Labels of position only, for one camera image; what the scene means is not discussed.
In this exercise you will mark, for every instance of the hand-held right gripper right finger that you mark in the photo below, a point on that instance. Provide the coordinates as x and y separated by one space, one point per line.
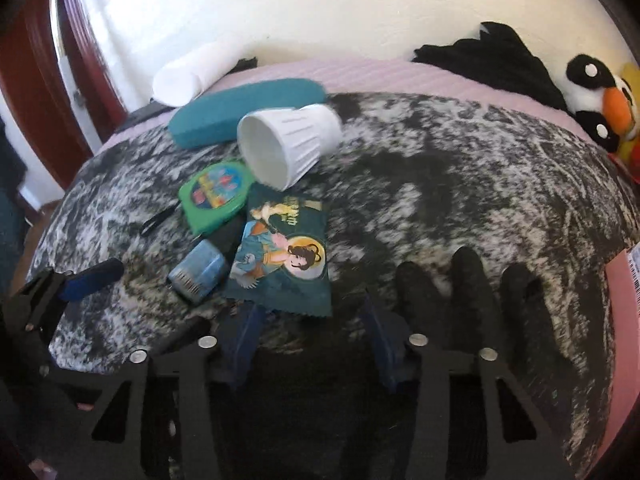
385 345

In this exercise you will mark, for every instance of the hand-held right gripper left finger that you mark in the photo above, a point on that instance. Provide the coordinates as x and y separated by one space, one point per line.
245 340

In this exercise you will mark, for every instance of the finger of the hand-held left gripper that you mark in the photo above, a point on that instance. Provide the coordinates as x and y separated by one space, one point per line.
182 332
95 277

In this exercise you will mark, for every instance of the black glove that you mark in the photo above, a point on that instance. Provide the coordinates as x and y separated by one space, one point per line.
470 285

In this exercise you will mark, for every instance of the pink cardboard box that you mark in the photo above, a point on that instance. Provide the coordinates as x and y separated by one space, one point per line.
622 300

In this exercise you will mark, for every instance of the light blue small box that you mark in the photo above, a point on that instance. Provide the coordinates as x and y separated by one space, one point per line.
197 270

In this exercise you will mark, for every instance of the black clip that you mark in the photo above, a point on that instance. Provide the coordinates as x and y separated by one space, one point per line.
160 217

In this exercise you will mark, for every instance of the cartoon print snack packet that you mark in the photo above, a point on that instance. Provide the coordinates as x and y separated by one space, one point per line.
285 260

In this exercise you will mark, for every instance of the green rounded plastic box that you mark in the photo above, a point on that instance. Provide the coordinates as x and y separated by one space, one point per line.
215 195

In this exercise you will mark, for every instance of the dark flat notebook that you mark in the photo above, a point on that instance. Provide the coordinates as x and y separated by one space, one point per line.
145 114

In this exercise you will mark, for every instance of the white ribbed cup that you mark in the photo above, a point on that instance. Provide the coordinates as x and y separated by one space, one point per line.
295 145

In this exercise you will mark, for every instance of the dark red wooden door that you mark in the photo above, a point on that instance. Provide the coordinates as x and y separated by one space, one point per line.
35 85

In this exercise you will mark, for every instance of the teal glasses case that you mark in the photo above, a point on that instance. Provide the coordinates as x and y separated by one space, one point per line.
225 110

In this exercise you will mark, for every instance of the white paper roll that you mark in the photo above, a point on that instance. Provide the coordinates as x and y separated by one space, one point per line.
190 75

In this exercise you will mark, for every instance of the black cloth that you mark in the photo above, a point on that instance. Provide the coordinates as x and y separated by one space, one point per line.
500 70

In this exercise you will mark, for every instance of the orange plush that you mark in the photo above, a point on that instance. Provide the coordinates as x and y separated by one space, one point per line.
620 110

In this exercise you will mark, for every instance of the black white panda plush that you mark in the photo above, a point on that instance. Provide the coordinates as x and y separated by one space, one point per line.
592 77

